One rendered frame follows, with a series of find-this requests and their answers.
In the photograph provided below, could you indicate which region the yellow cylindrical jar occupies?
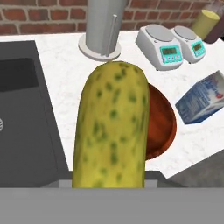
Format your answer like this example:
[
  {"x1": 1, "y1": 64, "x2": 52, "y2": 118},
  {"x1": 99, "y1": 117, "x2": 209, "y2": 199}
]
[{"x1": 190, "y1": 8, "x2": 221, "y2": 42}]

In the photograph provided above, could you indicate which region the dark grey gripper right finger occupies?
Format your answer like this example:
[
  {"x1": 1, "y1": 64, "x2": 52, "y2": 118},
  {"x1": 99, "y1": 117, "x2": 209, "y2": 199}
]
[{"x1": 143, "y1": 170, "x2": 187, "y2": 189}]

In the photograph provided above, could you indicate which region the dark brown bottle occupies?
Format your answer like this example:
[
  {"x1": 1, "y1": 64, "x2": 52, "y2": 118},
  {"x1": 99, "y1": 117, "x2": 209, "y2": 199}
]
[{"x1": 201, "y1": 0, "x2": 224, "y2": 46}]

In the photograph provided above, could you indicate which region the brown wooden bowl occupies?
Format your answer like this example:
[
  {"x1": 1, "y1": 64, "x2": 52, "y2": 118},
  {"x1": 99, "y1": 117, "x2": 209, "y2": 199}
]
[{"x1": 144, "y1": 82, "x2": 178, "y2": 161}]

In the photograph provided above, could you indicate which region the grey metal tap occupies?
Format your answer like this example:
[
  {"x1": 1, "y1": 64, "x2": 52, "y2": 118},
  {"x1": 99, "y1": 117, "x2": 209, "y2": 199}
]
[{"x1": 77, "y1": 0, "x2": 129, "y2": 62}]

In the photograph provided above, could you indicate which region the white kitchen scale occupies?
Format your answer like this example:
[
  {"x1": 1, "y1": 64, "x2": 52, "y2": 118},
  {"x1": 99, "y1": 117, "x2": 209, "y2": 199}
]
[
  {"x1": 170, "y1": 24, "x2": 207, "y2": 65},
  {"x1": 135, "y1": 23, "x2": 184, "y2": 72}
]

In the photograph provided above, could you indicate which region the dark grey sink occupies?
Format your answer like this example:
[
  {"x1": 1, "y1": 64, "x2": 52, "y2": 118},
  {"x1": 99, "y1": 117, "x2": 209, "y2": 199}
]
[{"x1": 0, "y1": 40, "x2": 72, "y2": 189}]

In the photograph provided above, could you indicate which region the yellow-green spotted cucumber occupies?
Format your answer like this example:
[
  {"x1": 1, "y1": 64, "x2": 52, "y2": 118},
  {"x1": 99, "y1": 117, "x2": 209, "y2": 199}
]
[{"x1": 72, "y1": 60, "x2": 151, "y2": 189}]

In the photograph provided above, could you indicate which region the blue and white milk carton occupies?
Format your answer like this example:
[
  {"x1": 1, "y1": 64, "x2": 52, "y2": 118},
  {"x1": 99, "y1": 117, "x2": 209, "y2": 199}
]
[{"x1": 174, "y1": 69, "x2": 224, "y2": 126}]

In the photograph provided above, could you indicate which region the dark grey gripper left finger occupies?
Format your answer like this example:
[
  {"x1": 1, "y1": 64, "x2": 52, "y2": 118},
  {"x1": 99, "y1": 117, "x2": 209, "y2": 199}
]
[{"x1": 40, "y1": 170, "x2": 74, "y2": 189}]

